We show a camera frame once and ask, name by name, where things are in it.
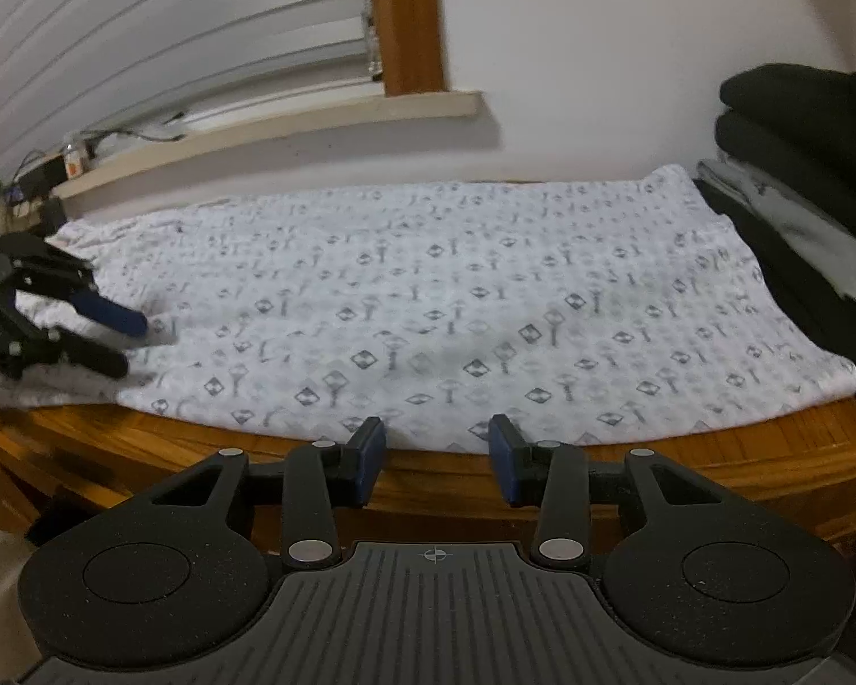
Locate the beige window sill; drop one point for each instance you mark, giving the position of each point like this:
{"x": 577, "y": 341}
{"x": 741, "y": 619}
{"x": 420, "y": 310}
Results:
{"x": 292, "y": 128}

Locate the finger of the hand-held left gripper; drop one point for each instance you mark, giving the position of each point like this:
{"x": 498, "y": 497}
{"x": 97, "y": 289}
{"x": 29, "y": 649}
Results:
{"x": 93, "y": 357}
{"x": 118, "y": 317}

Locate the large black folded garment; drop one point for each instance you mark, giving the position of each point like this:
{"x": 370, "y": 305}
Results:
{"x": 806, "y": 314}

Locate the grey folded garment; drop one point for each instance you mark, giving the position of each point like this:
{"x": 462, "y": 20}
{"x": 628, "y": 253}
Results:
{"x": 813, "y": 235}

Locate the black folded sweater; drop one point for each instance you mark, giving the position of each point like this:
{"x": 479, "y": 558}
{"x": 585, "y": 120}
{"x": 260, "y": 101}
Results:
{"x": 799, "y": 96}
{"x": 792, "y": 150}

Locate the black box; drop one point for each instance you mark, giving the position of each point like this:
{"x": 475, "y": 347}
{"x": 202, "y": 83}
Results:
{"x": 43, "y": 177}

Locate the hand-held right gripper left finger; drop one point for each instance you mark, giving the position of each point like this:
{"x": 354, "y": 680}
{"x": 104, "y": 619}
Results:
{"x": 369, "y": 460}

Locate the white patterned garment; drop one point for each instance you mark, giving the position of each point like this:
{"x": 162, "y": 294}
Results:
{"x": 471, "y": 285}

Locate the wooden window frame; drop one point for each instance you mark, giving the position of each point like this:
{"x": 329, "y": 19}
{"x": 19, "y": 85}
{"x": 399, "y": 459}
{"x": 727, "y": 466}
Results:
{"x": 406, "y": 21}

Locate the grey window blind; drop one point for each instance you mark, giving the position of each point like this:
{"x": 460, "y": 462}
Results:
{"x": 150, "y": 36}

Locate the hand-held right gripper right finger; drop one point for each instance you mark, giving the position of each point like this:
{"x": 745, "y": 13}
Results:
{"x": 505, "y": 460}

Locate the clear glass jar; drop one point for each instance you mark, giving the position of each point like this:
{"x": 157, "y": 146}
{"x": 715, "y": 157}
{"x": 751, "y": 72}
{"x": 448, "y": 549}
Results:
{"x": 75, "y": 160}

